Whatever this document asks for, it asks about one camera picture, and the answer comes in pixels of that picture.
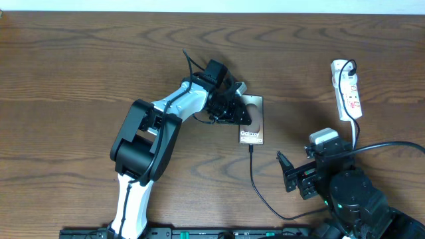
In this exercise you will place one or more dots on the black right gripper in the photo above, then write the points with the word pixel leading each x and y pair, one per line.
pixel 304 174

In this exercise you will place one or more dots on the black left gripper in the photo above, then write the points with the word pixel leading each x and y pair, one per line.
pixel 237 118

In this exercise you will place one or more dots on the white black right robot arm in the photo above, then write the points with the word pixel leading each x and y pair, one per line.
pixel 357 208

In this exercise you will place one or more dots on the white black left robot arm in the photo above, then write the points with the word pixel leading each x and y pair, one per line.
pixel 146 140

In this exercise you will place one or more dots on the white USB charger adapter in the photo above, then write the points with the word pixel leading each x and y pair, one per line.
pixel 344 72

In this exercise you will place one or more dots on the white power strip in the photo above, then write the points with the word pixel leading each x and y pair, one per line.
pixel 348 102

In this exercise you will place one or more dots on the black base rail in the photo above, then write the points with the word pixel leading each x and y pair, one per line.
pixel 187 233

